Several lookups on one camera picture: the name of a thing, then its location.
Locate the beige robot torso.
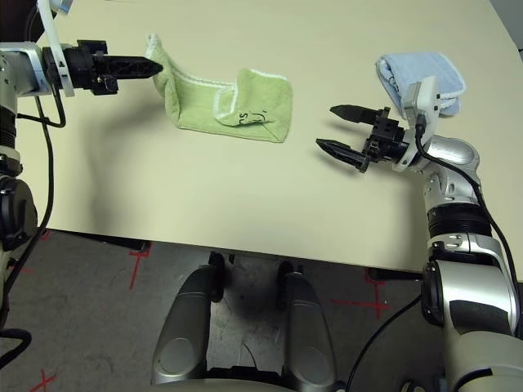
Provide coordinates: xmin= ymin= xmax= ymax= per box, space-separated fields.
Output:
xmin=154 ymin=367 xmax=303 ymax=392

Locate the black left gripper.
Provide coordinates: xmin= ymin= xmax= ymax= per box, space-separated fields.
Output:
xmin=60 ymin=39 xmax=164 ymax=97

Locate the black foam floor mat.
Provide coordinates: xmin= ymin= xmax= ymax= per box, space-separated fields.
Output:
xmin=0 ymin=0 xmax=42 ymax=42

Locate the silver robot right leg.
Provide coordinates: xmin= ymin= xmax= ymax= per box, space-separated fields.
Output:
xmin=277 ymin=261 xmax=338 ymax=392

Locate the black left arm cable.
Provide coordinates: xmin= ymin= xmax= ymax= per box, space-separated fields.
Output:
xmin=0 ymin=0 xmax=69 ymax=371

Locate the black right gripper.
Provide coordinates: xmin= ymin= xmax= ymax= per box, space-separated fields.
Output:
xmin=315 ymin=104 xmax=412 ymax=175

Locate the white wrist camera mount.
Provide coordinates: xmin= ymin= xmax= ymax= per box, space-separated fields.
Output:
xmin=391 ymin=75 xmax=442 ymax=172
xmin=36 ymin=0 xmax=77 ymax=98

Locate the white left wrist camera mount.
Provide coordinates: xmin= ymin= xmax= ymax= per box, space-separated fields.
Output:
xmin=36 ymin=0 xmax=77 ymax=98

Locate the silver robot left leg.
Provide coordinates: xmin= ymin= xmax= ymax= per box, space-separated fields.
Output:
xmin=150 ymin=263 xmax=226 ymax=387

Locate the green towel with white hem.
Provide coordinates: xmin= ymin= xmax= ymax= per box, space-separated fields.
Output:
xmin=145 ymin=33 xmax=295 ymax=145

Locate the folded light blue towel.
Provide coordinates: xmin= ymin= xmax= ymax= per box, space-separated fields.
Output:
xmin=375 ymin=51 xmax=467 ymax=118

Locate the silver robot leg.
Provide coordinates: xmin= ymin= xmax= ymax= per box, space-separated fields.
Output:
xmin=150 ymin=263 xmax=226 ymax=387
xmin=277 ymin=261 xmax=338 ymax=392

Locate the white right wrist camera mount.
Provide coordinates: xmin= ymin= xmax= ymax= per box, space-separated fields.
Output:
xmin=391 ymin=75 xmax=442 ymax=172

